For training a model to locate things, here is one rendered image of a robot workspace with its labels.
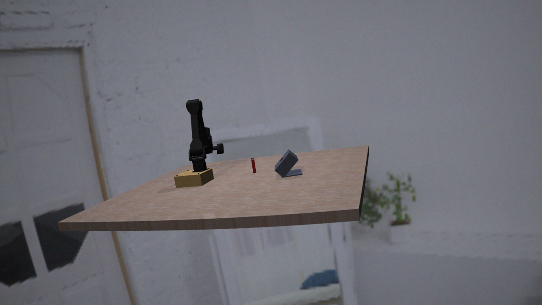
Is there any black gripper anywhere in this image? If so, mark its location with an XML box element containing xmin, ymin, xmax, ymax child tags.
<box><xmin>206</xmin><ymin>143</ymin><xmax>224</xmax><ymax>154</ymax></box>

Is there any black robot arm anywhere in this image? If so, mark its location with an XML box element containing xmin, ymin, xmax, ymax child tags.
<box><xmin>186</xmin><ymin>99</ymin><xmax>213</xmax><ymax>172</ymax></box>

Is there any dark grey sloped panel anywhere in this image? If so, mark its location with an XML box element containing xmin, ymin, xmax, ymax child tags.
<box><xmin>275</xmin><ymin>149</ymin><xmax>303</xmax><ymax>178</ymax></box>

